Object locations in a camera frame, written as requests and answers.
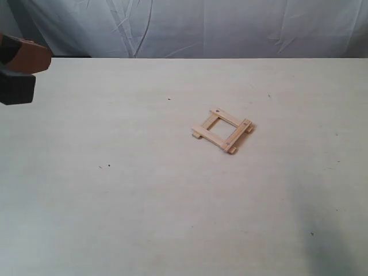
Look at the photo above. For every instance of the wood strip with magnets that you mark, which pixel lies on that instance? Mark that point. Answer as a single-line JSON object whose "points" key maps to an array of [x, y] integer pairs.
{"points": [[228, 144]]}

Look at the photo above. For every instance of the white backdrop cloth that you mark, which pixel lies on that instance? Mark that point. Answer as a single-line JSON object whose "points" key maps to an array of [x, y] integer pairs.
{"points": [[191, 29]]}

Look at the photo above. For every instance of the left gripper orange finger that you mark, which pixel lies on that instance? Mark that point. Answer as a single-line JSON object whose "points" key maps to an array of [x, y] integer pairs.
{"points": [[24, 56]]}

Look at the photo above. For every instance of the plain wood strip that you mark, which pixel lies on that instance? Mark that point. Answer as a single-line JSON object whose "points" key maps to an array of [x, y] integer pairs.
{"points": [[211, 137]]}

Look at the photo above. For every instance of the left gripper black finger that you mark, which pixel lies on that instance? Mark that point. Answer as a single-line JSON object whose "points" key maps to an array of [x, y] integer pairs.
{"points": [[16, 88]]}

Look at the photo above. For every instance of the wood strip with hole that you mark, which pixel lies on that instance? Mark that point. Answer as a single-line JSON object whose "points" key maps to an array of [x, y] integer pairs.
{"points": [[210, 121]]}

